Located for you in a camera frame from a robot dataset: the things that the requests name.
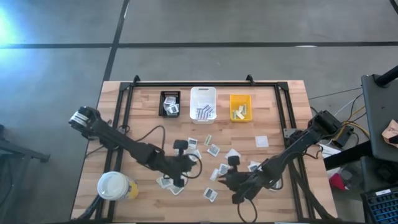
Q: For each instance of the black plastic basket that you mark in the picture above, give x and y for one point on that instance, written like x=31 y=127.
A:
x=169 y=94

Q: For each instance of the black floor stand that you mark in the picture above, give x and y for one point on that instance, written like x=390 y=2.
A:
x=31 y=153

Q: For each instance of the red object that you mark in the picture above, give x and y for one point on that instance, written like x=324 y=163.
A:
x=337 y=182

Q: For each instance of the BZK towelette packet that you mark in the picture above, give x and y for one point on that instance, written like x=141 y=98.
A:
x=210 y=194
x=163 y=182
x=192 y=143

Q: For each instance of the torn white text-printed packet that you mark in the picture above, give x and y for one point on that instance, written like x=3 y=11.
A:
x=213 y=150

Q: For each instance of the grey side table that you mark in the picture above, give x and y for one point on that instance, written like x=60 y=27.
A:
x=381 y=118

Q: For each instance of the white plastic bin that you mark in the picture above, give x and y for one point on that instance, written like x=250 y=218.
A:
x=203 y=96

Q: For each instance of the plain white square packet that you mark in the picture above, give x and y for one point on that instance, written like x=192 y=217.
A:
x=232 y=153

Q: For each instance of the white-lidded yellow wipes canister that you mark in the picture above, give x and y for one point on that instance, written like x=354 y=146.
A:
x=113 y=185

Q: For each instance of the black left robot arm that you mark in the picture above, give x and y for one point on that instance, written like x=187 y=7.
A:
x=124 y=143

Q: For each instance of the black power supply box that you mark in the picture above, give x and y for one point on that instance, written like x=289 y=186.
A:
x=342 y=137

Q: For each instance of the white paper box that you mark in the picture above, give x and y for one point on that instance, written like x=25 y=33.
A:
x=329 y=151

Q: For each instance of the brown cardboard piece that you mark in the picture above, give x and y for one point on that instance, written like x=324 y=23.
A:
x=390 y=133

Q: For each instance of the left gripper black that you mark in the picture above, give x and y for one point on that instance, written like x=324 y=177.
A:
x=177 y=166

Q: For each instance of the black keyboard blue keys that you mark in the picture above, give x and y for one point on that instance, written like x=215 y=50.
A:
x=381 y=207

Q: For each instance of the black pole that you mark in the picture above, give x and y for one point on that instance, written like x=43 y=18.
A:
x=387 y=77

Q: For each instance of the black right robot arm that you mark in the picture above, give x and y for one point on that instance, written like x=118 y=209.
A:
x=295 y=152

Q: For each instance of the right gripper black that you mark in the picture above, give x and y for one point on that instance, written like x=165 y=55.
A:
x=250 y=185

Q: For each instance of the white narrow bandage packet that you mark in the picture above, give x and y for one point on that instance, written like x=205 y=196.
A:
x=214 y=175

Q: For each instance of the yellow plastic basket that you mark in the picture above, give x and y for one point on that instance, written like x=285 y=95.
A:
x=239 y=99

